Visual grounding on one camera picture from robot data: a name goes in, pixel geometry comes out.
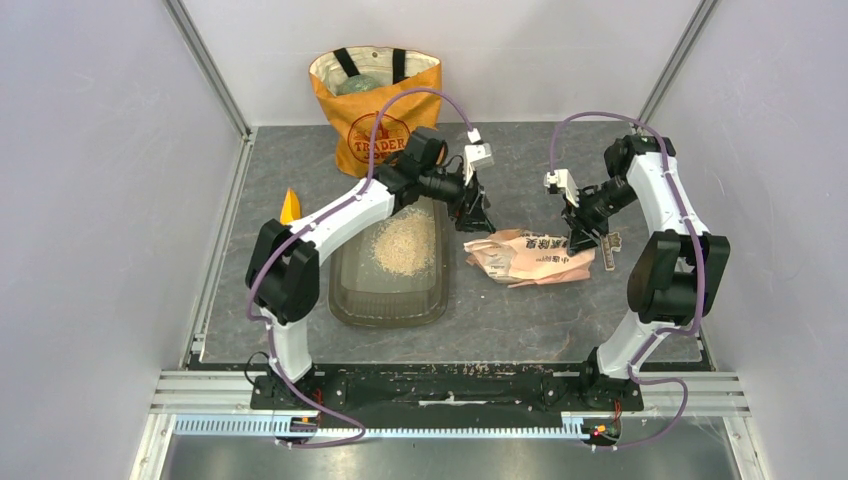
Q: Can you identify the beige litter granule pile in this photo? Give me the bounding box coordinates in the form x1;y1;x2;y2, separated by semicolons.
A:
371;208;436;277

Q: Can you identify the left aluminium corner post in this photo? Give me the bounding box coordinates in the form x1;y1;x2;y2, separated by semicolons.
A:
163;0;252;140

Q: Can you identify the green bundle inside bag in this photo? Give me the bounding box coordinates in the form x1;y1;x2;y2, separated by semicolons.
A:
336;74;382;96

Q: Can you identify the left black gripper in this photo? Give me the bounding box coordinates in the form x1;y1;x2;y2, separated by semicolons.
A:
420;162;496;235

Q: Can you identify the slotted cable duct rail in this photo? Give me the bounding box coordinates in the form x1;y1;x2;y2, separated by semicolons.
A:
172;413;588;440

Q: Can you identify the orange plastic scoop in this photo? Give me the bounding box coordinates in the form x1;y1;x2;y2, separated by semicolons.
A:
279;188;302;225

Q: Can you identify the orange Trader Joe's bag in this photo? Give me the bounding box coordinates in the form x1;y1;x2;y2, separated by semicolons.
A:
308;46;442;178

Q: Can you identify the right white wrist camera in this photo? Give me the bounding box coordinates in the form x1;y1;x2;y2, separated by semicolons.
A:
543;168;580;207

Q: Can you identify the right aluminium corner post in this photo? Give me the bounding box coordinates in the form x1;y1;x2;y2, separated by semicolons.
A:
637;0;720;124

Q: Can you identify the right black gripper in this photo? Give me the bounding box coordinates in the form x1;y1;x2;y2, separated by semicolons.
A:
561;175;639;257

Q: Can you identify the grey translucent litter box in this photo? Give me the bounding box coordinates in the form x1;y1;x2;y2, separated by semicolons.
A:
328;197;450;328

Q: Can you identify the torn bag top strip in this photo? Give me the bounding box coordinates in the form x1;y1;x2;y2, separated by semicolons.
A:
600;232;622;272

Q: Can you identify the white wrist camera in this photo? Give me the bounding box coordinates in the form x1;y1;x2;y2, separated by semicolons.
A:
543;168;580;207
463;128;494;186

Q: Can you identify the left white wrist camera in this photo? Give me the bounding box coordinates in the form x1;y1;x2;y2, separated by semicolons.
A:
463;128;494;186

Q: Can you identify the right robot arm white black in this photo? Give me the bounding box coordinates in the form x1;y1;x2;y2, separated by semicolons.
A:
562;135;731;410

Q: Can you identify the pink litter bag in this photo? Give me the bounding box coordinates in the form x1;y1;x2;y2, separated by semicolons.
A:
463;229;595;288

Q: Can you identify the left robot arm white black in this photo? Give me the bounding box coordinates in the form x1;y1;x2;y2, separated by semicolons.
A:
245;127;495;409

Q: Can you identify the aluminium corner post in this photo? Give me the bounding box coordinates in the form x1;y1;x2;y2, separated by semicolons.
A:
637;0;720;124
163;0;252;140

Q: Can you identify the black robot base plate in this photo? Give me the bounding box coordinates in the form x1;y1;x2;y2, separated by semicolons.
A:
250;362;644;431

